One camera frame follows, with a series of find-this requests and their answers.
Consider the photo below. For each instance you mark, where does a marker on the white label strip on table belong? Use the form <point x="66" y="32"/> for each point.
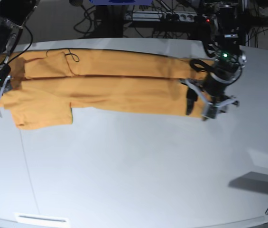
<point x="24" y="217"/>

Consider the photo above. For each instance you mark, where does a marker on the white power strip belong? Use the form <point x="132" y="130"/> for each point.
<point x="157" y="16"/>

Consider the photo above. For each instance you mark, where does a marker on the orange yellow T-shirt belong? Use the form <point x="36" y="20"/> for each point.
<point x="47" y="85"/>

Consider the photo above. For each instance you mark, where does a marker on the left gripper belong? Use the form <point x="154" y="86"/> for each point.
<point x="213" y="85"/>

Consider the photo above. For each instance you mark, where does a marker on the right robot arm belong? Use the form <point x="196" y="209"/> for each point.
<point x="13" y="16"/>

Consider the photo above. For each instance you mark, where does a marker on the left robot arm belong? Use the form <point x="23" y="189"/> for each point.
<point x="219" y="32"/>

